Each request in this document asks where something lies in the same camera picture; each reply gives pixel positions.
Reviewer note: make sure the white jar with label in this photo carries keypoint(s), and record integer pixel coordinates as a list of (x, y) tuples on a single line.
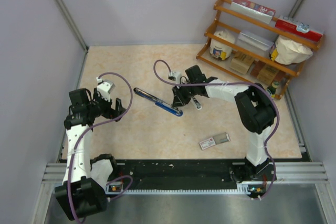
[(219, 50)]

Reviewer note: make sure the light brown cardboard box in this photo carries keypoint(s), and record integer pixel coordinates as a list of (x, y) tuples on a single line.
[(241, 62)]

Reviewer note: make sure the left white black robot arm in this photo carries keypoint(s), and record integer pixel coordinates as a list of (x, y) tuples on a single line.
[(83, 189)]

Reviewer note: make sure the silver grey long box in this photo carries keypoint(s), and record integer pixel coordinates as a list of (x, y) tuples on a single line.
[(254, 43)]

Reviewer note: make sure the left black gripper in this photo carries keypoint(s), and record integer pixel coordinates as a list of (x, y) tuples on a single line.
[(111, 113)]

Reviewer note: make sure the red white wrap box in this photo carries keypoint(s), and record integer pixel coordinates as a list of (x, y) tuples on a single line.
[(298, 28)]

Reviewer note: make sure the small white stapler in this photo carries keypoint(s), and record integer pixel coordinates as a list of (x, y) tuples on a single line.
[(196, 103)]

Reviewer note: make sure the aluminium frame rail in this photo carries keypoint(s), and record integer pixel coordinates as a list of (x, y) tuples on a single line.
[(286, 172)]

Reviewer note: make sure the blue metal stapler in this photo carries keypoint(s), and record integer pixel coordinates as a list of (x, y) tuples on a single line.
[(158, 102)]

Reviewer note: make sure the dark brown cardboard box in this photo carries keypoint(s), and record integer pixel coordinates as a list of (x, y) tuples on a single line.
[(266, 73)]

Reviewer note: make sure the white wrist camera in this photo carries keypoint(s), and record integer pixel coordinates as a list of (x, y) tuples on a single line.
[(105, 87), (175, 76)]

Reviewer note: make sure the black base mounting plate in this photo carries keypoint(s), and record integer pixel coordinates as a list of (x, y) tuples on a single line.
[(193, 174)]

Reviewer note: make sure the white bag with yellow label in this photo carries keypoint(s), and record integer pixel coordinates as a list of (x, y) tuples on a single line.
[(286, 51)]

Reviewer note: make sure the red foil roll box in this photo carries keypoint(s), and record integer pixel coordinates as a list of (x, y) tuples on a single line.
[(253, 10)]

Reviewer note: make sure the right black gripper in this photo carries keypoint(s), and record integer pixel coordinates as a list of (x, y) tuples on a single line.
[(179, 99)]

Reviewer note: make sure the red white staple box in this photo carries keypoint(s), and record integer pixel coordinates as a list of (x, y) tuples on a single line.
[(214, 140)]

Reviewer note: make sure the grey slotted cable duct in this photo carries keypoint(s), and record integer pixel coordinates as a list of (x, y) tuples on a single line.
[(239, 189)]

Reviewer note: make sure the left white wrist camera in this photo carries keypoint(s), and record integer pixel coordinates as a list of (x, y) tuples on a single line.
[(105, 87)]

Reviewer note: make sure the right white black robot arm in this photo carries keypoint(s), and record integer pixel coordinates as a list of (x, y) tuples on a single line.
[(256, 111)]

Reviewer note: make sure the green glass bottle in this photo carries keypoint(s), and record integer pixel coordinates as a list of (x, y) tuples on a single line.
[(271, 90)]

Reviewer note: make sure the wooden three-tier shelf rack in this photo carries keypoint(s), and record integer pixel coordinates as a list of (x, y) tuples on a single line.
[(292, 71)]

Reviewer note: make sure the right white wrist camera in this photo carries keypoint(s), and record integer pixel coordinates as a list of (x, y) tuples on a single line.
[(175, 76)]

